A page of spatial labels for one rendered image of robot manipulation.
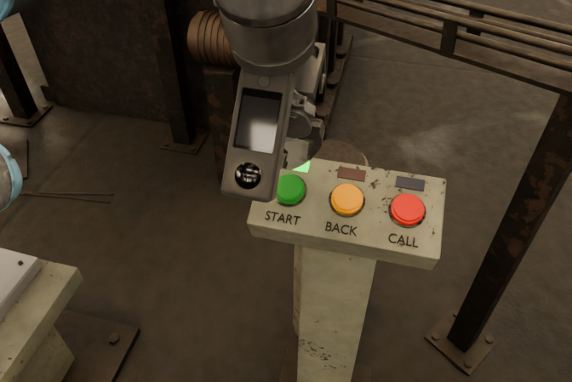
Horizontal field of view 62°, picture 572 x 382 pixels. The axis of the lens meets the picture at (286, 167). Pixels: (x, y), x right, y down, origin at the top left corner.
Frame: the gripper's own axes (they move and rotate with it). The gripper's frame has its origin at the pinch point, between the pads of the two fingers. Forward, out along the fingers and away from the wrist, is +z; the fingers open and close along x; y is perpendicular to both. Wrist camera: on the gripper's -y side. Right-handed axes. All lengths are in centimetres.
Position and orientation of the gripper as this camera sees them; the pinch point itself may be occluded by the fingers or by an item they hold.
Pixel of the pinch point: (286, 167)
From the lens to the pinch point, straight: 55.8
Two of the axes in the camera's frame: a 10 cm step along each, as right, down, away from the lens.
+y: 2.2, -8.7, 4.4
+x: -9.7, -1.6, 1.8
